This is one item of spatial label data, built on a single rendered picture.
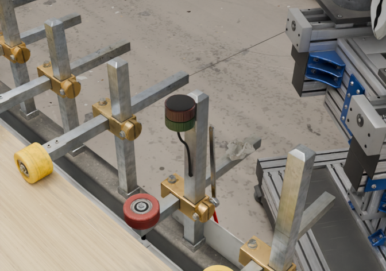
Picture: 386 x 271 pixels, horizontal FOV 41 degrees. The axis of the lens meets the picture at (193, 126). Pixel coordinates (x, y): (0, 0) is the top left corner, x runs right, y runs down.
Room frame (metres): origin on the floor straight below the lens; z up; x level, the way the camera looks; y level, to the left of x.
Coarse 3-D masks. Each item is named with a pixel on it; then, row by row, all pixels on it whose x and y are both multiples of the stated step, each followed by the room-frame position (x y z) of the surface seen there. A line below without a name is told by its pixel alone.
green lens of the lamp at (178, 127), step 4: (168, 120) 0.79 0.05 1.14; (192, 120) 0.79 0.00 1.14; (168, 124) 0.79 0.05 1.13; (172, 124) 0.78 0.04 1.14; (176, 124) 0.78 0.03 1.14; (180, 124) 0.78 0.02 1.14; (184, 124) 0.78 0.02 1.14; (188, 124) 0.78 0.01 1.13; (192, 124) 0.79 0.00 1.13; (168, 128) 0.79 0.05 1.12; (172, 128) 0.78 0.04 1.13; (176, 128) 0.78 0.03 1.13; (180, 128) 0.78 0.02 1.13; (184, 128) 0.78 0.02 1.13; (188, 128) 0.78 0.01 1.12
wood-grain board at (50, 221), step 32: (0, 128) 1.04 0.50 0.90; (0, 160) 0.92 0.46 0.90; (0, 192) 0.81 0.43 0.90; (32, 192) 0.82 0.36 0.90; (64, 192) 0.82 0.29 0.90; (0, 224) 0.72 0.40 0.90; (32, 224) 0.72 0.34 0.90; (64, 224) 0.73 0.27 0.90; (96, 224) 0.73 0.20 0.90; (0, 256) 0.64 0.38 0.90; (32, 256) 0.64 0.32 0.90; (64, 256) 0.64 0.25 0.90; (96, 256) 0.65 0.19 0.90; (128, 256) 0.65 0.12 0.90
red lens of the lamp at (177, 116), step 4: (164, 104) 0.80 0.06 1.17; (164, 108) 0.80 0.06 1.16; (192, 108) 0.79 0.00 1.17; (168, 112) 0.79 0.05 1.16; (172, 112) 0.78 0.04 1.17; (176, 112) 0.78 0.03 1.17; (180, 112) 0.78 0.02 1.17; (184, 112) 0.78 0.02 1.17; (188, 112) 0.78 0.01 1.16; (192, 112) 0.79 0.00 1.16; (168, 116) 0.79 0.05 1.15; (172, 116) 0.78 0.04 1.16; (176, 116) 0.78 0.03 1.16; (180, 116) 0.78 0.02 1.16; (184, 116) 0.78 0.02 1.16; (188, 116) 0.78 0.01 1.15; (192, 116) 0.79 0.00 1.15; (172, 120) 0.78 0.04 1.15; (176, 120) 0.78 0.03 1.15; (180, 120) 0.78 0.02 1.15; (184, 120) 0.78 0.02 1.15; (188, 120) 0.78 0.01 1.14
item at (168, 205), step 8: (256, 136) 1.08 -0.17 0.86; (256, 144) 1.05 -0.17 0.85; (216, 160) 0.98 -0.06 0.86; (224, 160) 0.98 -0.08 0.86; (240, 160) 1.01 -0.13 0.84; (208, 168) 0.95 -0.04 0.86; (216, 168) 0.95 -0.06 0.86; (224, 168) 0.96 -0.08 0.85; (208, 176) 0.92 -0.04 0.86; (216, 176) 0.94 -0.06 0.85; (208, 184) 0.91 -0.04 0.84; (160, 200) 0.84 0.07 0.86; (168, 200) 0.84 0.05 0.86; (176, 200) 0.84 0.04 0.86; (160, 208) 0.81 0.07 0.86; (168, 208) 0.82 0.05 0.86; (176, 208) 0.83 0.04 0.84; (160, 216) 0.80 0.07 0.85; (136, 232) 0.76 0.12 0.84; (144, 232) 0.76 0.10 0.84
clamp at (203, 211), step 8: (176, 176) 0.91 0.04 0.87; (168, 184) 0.88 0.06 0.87; (176, 184) 0.88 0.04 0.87; (168, 192) 0.87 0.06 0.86; (176, 192) 0.85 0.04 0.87; (184, 200) 0.83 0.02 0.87; (200, 200) 0.83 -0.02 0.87; (208, 200) 0.84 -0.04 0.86; (184, 208) 0.83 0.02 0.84; (192, 208) 0.81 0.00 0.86; (200, 208) 0.81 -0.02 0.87; (208, 208) 0.81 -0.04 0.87; (192, 216) 0.80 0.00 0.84; (200, 216) 0.80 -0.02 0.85; (208, 216) 0.81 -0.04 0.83
